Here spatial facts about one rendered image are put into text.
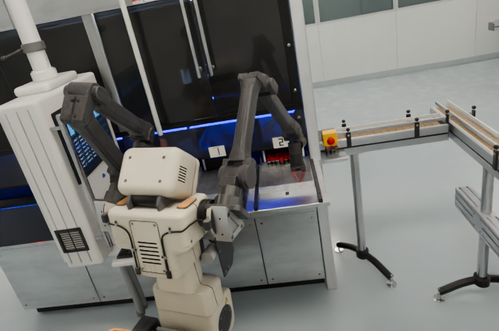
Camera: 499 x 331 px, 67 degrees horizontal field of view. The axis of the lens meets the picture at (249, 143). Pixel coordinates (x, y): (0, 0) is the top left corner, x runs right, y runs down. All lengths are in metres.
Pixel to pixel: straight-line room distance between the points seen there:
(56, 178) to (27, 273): 1.33
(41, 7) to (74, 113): 1.01
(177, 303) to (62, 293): 1.58
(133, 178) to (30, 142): 0.57
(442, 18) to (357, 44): 1.34
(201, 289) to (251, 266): 1.09
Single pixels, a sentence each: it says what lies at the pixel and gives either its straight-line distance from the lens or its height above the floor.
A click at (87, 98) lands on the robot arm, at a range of 1.16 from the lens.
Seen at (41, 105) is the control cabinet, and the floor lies 1.52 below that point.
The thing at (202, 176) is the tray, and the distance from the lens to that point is 2.10.
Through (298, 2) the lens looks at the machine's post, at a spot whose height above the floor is 1.68.
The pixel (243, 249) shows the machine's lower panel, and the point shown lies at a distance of 2.33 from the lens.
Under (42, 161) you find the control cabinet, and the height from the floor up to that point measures 1.32.
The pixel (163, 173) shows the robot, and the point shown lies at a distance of 1.13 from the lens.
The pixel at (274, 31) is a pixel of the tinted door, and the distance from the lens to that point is 1.84.
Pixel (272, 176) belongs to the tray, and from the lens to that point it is 1.94.
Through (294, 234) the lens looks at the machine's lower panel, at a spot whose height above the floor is 0.44.
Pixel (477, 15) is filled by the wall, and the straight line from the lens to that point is 7.20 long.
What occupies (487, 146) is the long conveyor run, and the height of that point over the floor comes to 0.93.
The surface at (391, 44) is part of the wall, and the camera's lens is 6.78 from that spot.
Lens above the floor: 1.78
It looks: 22 degrees down
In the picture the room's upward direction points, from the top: 11 degrees counter-clockwise
